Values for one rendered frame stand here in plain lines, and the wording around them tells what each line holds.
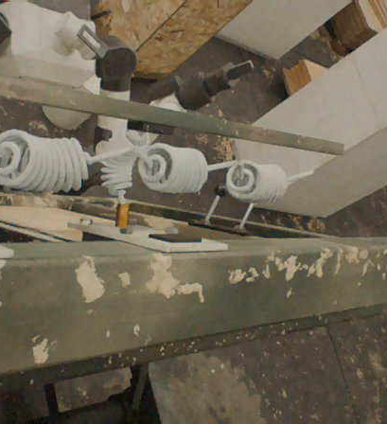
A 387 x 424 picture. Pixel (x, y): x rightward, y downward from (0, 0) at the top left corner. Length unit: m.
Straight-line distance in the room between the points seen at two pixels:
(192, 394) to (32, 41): 2.17
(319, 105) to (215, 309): 3.38
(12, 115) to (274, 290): 2.67
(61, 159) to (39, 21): 1.00
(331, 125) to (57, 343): 3.46
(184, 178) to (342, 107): 3.16
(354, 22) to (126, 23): 3.68
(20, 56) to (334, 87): 2.68
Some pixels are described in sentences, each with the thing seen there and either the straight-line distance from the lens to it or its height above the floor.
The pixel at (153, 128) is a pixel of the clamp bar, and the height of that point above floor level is 1.95.
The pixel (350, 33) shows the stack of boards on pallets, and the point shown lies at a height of 0.25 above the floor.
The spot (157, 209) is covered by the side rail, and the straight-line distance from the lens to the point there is 2.05.
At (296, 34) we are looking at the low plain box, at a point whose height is 0.37.
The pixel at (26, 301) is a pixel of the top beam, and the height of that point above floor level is 1.93.
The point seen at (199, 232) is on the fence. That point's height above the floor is 1.38.
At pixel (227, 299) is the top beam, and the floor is 1.91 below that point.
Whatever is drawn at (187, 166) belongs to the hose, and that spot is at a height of 1.90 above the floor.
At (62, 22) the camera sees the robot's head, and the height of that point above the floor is 1.43.
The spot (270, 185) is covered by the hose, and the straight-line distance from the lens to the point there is 0.97.
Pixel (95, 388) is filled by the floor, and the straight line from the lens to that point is 2.94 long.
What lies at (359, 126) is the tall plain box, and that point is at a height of 0.97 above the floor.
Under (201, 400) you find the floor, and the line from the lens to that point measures 3.33.
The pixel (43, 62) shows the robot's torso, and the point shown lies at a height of 1.31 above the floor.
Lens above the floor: 2.38
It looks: 39 degrees down
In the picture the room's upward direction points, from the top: 57 degrees clockwise
